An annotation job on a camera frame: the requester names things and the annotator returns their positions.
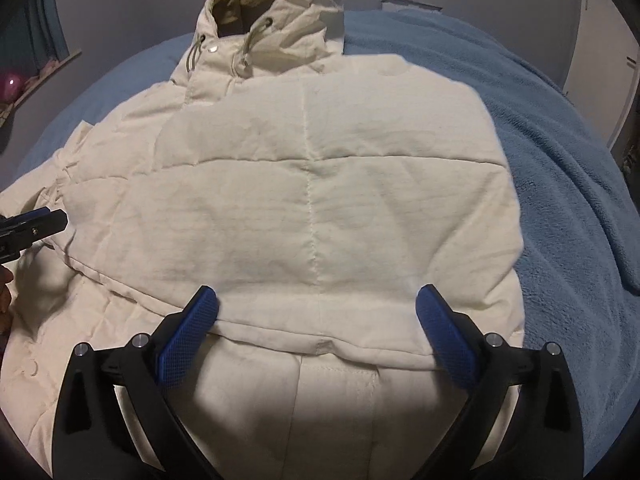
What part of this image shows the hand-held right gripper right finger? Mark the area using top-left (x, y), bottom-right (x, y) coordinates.
top-left (416, 284), bottom-right (587, 480)

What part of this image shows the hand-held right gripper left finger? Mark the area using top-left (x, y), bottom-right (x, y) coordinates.
top-left (52, 285), bottom-right (236, 480)

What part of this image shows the cream hooded puffer jacket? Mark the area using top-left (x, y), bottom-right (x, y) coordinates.
top-left (0, 0), bottom-right (527, 480)

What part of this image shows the person's left hand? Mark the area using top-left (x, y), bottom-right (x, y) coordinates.
top-left (0, 267), bottom-right (14, 336)

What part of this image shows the pink ball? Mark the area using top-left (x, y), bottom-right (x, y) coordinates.
top-left (0, 72), bottom-right (24, 104)

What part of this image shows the wooden shelf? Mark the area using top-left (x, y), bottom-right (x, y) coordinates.
top-left (0, 49), bottom-right (84, 128)

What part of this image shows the blue fleece blanket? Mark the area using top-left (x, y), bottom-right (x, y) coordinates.
top-left (15, 7), bottom-right (640, 480)

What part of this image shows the blue curtain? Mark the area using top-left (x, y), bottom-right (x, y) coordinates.
top-left (12, 0), bottom-right (72, 63)

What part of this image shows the white door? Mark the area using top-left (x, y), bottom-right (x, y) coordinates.
top-left (564, 0), bottom-right (640, 153)

